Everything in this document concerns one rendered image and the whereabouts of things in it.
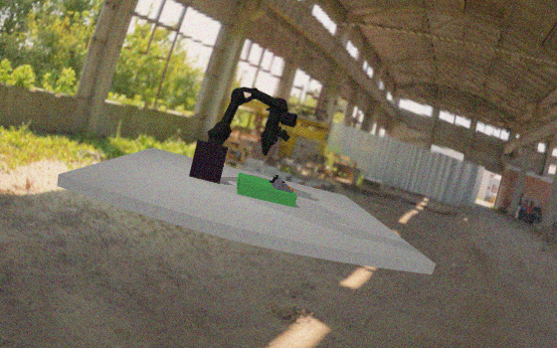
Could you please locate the green flat plate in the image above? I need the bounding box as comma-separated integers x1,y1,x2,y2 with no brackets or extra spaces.
236,173,297,207

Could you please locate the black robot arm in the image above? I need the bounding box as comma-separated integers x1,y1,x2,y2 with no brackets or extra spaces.
208,87,298,146

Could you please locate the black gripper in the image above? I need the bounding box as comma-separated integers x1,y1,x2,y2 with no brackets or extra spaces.
261,121,279,156

